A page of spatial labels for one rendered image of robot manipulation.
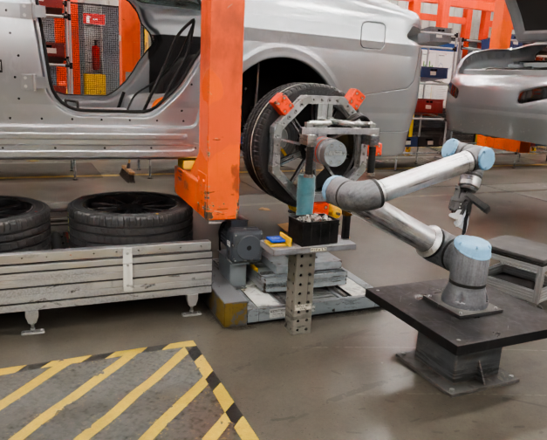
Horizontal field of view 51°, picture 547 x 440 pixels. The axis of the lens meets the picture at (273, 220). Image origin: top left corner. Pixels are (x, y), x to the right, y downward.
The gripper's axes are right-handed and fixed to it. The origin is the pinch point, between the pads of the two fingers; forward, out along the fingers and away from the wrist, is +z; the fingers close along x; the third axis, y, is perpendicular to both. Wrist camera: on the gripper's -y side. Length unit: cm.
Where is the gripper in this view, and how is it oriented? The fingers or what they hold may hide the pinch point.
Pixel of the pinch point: (461, 232)
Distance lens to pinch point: 254.9
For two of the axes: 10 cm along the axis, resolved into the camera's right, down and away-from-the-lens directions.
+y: -8.4, -2.0, 5.1
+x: -4.5, -2.8, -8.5
